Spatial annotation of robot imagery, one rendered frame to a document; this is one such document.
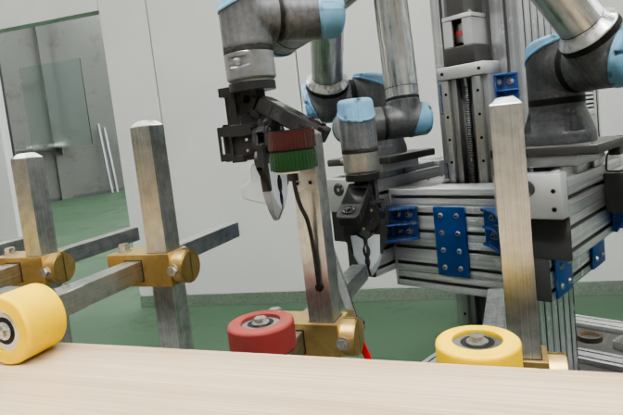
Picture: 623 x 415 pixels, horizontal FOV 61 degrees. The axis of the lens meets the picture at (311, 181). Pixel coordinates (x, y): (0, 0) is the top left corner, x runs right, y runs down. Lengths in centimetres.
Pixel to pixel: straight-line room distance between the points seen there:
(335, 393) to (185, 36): 338
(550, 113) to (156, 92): 298
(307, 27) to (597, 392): 60
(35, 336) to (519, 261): 55
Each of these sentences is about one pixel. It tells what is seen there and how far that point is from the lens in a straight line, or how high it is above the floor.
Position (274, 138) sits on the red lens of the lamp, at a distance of 63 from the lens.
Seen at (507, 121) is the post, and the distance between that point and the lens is 63.
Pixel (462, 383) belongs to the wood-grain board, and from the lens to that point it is 49.
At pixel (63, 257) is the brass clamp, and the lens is 98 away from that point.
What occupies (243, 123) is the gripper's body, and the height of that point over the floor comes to 115.
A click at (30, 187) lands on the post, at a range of 98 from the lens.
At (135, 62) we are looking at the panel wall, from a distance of 391.
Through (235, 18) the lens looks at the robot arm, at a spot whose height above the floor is 130.
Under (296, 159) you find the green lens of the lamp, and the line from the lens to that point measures 63.
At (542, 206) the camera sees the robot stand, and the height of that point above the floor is 93.
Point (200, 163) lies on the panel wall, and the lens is 368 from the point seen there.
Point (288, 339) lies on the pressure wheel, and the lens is 64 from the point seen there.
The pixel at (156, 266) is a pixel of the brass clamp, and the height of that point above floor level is 95.
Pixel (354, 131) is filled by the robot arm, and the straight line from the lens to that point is 105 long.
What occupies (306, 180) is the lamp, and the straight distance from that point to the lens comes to 68.
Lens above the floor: 112
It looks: 5 degrees down
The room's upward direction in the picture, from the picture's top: 6 degrees counter-clockwise
